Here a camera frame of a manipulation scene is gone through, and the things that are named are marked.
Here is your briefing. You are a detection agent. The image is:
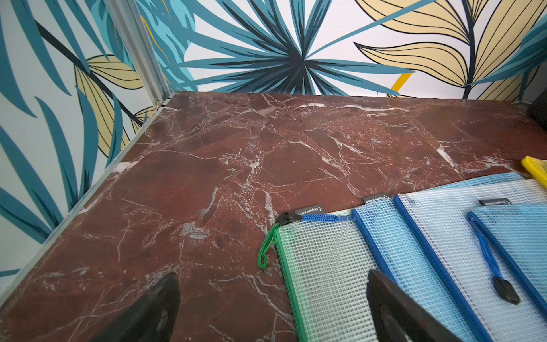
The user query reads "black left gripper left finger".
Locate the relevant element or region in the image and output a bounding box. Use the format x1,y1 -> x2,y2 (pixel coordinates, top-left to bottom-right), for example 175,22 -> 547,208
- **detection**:
92,272 -> 180,341

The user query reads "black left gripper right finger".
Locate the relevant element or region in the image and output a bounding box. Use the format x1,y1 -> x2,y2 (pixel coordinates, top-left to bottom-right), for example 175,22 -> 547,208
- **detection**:
366,269 -> 460,341

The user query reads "yellow mesh document bag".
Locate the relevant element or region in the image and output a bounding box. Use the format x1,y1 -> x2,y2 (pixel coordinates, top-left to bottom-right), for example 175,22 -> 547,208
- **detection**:
521,156 -> 547,188

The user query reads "light blue mesh document bag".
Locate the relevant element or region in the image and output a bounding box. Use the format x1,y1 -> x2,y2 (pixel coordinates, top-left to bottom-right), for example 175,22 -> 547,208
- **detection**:
355,173 -> 525,341

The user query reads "green-edged mesh document bag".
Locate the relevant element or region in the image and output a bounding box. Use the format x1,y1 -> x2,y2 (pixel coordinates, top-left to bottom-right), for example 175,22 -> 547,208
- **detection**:
257,209 -> 377,341

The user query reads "white blue-edged mesh document bag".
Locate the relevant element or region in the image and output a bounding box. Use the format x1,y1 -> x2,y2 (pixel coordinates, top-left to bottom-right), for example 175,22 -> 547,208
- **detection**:
395,180 -> 546,341

